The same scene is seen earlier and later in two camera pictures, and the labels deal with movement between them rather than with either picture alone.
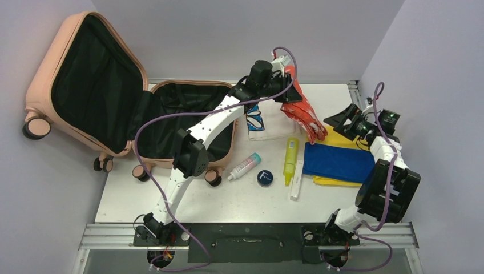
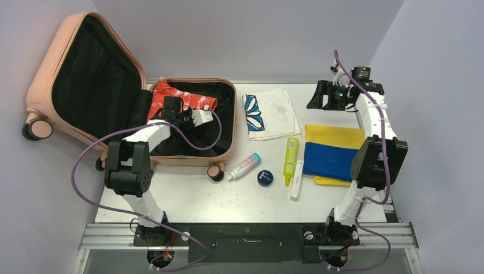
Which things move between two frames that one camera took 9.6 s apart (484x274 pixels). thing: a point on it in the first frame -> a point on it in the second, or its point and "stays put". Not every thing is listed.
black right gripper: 353,113 -> 325,88
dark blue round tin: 265,178 stays put
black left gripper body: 276,84 -> 185,118
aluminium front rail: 121,237 stays put
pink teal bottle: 255,160 stays put
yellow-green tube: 290,156 stays put
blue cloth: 337,162 stays put
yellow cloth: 333,138 stays put
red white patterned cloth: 302,113 -> 162,89
